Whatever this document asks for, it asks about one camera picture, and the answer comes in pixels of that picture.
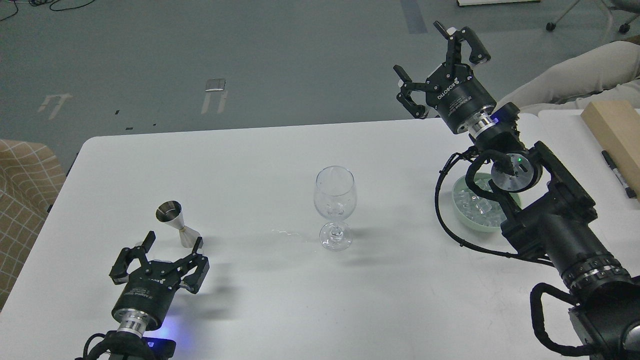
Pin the steel double jigger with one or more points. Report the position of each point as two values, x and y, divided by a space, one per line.
171 213

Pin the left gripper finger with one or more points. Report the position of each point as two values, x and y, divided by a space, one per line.
119 271
188 272

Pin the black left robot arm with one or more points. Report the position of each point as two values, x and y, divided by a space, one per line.
128 342

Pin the beige checkered chair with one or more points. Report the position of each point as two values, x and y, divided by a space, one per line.
31 177

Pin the light wooden block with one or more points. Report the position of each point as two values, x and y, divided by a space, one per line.
615 124

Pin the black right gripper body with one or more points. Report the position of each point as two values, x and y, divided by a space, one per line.
457 96

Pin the white board on floor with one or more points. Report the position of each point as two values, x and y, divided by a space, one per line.
468 3

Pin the clear wine glass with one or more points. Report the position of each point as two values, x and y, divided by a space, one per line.
335 199

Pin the person's beige trouser leg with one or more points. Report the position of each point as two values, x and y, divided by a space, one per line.
607 73

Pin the green bowl of ice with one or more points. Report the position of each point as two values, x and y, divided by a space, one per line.
475 212

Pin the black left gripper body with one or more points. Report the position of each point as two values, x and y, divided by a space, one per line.
150 293

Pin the black marker pen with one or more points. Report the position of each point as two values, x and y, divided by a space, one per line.
629 191

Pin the office chair wheeled base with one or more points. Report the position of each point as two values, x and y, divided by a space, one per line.
604 17

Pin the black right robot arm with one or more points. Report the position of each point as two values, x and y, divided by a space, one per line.
547 211

